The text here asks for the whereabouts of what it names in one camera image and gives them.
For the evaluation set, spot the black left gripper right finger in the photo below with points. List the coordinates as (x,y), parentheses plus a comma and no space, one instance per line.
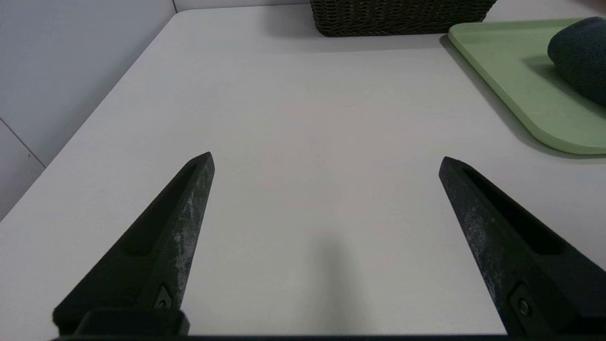
(521,265)

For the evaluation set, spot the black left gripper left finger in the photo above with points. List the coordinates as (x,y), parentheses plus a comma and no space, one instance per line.
(156,255)

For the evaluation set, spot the dark grey towel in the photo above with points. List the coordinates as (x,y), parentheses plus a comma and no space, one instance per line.
(580,57)

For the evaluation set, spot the dark brown wicker basket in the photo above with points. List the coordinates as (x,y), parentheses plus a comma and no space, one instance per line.
(402,16)

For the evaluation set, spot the light green plastic tray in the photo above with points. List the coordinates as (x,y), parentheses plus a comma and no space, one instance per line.
(521,80)

